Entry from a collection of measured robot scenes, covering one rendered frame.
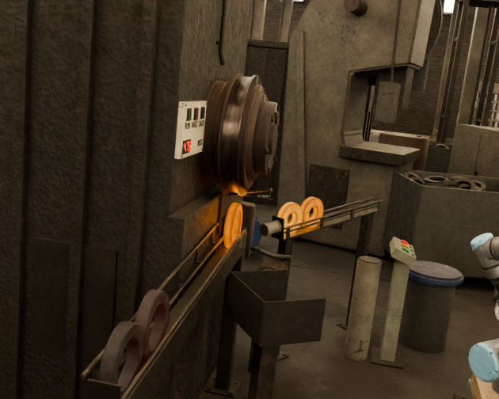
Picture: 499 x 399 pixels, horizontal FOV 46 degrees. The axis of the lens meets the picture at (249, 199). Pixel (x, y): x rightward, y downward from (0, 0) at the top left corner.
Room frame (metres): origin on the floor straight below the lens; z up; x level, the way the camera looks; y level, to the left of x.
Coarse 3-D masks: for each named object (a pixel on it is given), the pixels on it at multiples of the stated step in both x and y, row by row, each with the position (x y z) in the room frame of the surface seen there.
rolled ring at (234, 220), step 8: (232, 208) 2.26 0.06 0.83; (240, 208) 2.32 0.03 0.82; (232, 216) 2.23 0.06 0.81; (240, 216) 2.35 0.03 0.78; (232, 224) 2.22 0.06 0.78; (240, 224) 2.36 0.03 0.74; (224, 232) 2.22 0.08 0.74; (232, 232) 2.22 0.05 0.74; (240, 232) 2.37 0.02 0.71; (224, 240) 2.23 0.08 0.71; (232, 240) 2.24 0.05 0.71
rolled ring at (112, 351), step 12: (120, 324) 1.24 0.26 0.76; (132, 324) 1.25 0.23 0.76; (120, 336) 1.19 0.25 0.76; (132, 336) 1.24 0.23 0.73; (108, 348) 1.17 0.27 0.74; (120, 348) 1.18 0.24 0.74; (132, 348) 1.29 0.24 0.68; (108, 360) 1.16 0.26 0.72; (132, 360) 1.29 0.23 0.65; (108, 372) 1.15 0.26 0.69; (132, 372) 1.27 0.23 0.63; (120, 384) 1.24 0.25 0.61; (120, 396) 1.20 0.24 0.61
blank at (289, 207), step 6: (288, 204) 2.72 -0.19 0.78; (294, 204) 2.73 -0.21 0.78; (282, 210) 2.70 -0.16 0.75; (288, 210) 2.71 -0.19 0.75; (294, 210) 2.74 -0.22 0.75; (300, 210) 2.77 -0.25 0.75; (282, 216) 2.68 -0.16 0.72; (294, 216) 2.77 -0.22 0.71; (300, 216) 2.77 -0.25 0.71; (294, 222) 2.75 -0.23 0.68
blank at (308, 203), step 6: (312, 198) 2.83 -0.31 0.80; (306, 204) 2.80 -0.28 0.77; (312, 204) 2.83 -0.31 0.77; (318, 204) 2.86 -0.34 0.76; (306, 210) 2.80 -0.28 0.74; (318, 210) 2.87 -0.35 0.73; (306, 216) 2.80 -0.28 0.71; (312, 216) 2.87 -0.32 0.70; (318, 216) 2.87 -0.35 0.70; (312, 222) 2.84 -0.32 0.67
